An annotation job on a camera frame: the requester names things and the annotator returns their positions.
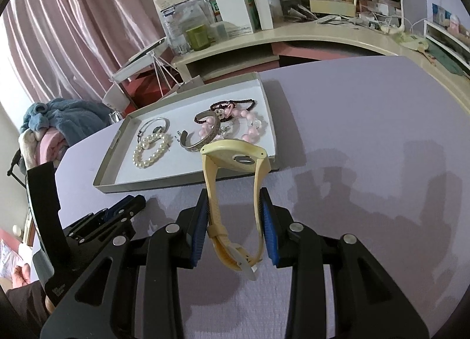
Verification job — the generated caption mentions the pink beaded bracelet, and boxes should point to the pink beaded bracelet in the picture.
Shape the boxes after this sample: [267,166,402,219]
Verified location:
[198,102,267,145]

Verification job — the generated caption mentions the white wire stand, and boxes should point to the white wire stand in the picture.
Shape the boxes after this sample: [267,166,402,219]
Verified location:
[148,50,185,96]

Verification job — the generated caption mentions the tall white box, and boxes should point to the tall white box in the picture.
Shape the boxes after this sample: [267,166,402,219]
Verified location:
[253,0,274,31]

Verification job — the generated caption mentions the white pink bookshelf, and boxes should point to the white pink bookshelf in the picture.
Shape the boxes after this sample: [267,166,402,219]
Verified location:
[362,0,470,68]

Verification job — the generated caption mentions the cream wrist watch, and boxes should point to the cream wrist watch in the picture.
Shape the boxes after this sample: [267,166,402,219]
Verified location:
[200,139,273,282]

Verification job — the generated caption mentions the green glass jar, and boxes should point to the green glass jar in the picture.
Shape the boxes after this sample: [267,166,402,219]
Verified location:
[184,25,214,52]

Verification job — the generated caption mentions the white pearl bracelet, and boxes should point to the white pearl bracelet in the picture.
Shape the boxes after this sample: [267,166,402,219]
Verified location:
[132,132,174,170]

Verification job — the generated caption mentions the silver cuff bracelet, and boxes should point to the silver cuff bracelet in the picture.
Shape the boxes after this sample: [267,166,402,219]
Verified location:
[179,111,222,153]

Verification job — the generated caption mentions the person's left forearm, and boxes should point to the person's left forearm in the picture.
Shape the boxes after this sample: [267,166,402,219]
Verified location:
[5,282,51,325]

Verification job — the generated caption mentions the red storage box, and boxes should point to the red storage box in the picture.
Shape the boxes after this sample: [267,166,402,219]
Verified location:
[124,70,185,109]

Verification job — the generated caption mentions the clear plastic bag box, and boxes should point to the clear plastic bag box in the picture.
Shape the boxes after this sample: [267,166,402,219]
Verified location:
[153,0,211,54]

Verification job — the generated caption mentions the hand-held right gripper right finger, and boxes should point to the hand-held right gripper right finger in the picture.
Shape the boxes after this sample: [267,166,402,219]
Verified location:
[258,187,430,339]

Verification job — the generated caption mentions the silver bangle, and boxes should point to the silver bangle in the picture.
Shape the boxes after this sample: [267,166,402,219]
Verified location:
[138,117,170,139]

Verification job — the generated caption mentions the white paper cup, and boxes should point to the white paper cup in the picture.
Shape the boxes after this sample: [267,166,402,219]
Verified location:
[104,85,128,113]

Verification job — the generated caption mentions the dark beaded bracelet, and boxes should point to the dark beaded bracelet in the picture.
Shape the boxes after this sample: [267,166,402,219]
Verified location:
[196,97,258,126]

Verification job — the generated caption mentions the fluffy blue towel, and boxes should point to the fluffy blue towel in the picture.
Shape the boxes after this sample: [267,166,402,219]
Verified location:
[20,97,111,142]

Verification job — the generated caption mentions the person's left hand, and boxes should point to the person's left hand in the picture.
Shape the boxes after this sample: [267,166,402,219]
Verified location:
[13,264,40,288]

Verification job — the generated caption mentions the beige flat box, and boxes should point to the beige flat box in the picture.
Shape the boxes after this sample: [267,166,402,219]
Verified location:
[308,0,357,17]

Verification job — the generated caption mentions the pink curtain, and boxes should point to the pink curtain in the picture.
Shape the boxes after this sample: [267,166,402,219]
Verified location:
[0,0,328,113]

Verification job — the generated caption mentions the white square box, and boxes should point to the white square box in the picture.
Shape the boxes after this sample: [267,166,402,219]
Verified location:
[215,0,256,35]

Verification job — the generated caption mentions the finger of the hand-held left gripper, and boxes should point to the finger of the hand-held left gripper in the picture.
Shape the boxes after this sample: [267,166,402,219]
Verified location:
[68,213,135,242]
[100,194,147,221]

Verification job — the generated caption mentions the white shallow tray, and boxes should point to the white shallow tray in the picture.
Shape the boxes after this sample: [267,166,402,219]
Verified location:
[93,71,282,194]

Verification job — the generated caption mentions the white tablet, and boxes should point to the white tablet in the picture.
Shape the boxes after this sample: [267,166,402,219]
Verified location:
[110,37,169,84]

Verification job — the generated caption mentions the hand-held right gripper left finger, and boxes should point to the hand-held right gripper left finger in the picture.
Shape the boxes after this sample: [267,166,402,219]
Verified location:
[40,190,211,339]

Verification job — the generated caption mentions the cream curved desk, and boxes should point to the cream curved desk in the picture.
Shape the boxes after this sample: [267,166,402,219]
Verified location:
[170,19,470,91]

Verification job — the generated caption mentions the pink blanket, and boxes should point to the pink blanket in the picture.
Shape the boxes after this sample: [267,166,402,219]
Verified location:
[18,129,69,171]

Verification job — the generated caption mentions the green cloth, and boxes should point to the green cloth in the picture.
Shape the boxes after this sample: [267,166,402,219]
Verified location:
[427,45,468,76]

